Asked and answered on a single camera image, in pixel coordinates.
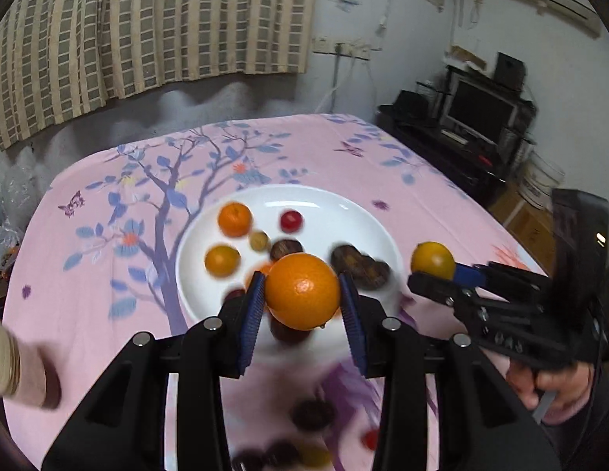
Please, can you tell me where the black monitor on rack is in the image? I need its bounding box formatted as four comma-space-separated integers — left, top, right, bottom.
442, 73, 517, 145

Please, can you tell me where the red cherry tomato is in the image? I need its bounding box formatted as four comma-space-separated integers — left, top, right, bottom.
279, 210, 303, 234
361, 429, 379, 452

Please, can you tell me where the red cherry tomato front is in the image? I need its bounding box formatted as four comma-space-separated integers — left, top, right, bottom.
361, 429, 379, 452

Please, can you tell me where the checked beige curtain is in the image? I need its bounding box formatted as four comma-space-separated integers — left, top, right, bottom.
0, 0, 315, 149

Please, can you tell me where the longan beside big orange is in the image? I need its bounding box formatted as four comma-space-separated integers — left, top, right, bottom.
298, 444, 332, 469

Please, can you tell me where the white wall power strip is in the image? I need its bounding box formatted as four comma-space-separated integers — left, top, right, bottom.
311, 35, 371, 62

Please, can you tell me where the person right hand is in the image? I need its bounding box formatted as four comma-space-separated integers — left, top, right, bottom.
506, 360, 594, 425

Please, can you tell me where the jar with cream lid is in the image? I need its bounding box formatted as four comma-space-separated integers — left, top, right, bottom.
0, 321, 62, 409

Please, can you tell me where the pink deer print tablecloth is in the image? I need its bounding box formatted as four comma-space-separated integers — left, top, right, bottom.
3, 115, 536, 466

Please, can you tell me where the dark water chestnut back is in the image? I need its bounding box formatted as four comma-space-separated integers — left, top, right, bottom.
291, 399, 336, 433

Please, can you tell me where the small orange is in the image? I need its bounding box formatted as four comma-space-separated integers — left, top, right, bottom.
245, 261, 273, 289

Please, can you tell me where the dark chestnut on plate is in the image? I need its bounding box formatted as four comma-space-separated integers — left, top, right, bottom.
269, 238, 303, 263

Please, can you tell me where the dark plum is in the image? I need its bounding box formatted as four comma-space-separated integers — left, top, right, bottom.
270, 317, 311, 345
222, 288, 246, 303

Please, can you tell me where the large orange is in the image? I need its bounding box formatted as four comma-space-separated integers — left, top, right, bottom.
264, 253, 340, 330
217, 202, 253, 238

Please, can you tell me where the yellow cherry tomato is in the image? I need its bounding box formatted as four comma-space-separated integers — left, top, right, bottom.
411, 241, 457, 281

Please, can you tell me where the red cherry tomato back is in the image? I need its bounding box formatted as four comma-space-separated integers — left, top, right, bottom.
279, 210, 303, 234

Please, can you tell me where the orange mandarin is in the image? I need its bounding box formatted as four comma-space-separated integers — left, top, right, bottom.
204, 245, 240, 277

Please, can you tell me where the white oval plate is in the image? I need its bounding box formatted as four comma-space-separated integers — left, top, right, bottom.
174, 183, 406, 354

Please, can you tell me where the longan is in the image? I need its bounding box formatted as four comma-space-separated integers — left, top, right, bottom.
298, 444, 332, 469
249, 231, 270, 253

